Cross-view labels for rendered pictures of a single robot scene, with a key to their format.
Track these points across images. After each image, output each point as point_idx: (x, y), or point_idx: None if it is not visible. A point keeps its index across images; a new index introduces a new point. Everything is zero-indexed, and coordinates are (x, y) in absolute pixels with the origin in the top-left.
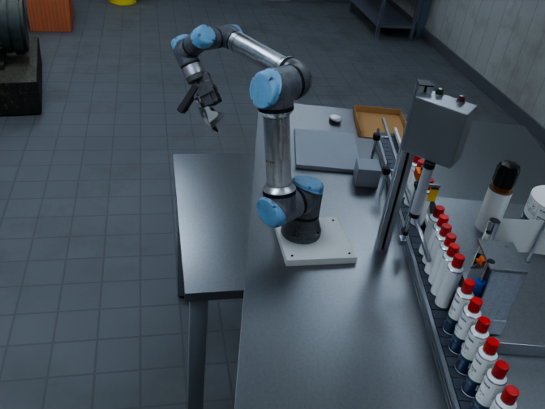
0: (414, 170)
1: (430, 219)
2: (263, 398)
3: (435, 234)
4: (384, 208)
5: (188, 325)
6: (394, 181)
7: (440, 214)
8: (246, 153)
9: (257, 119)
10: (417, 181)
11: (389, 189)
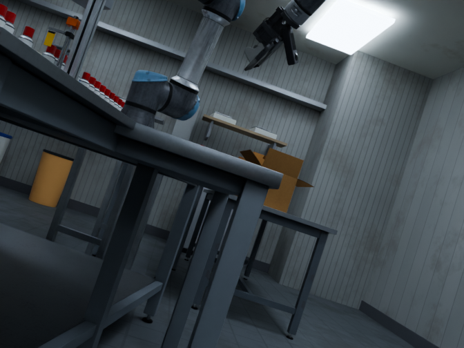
0: (77, 22)
1: (54, 59)
2: None
3: (64, 65)
4: (75, 70)
5: (216, 231)
6: (92, 39)
7: (59, 50)
8: (151, 128)
9: (78, 83)
10: (70, 32)
11: (84, 49)
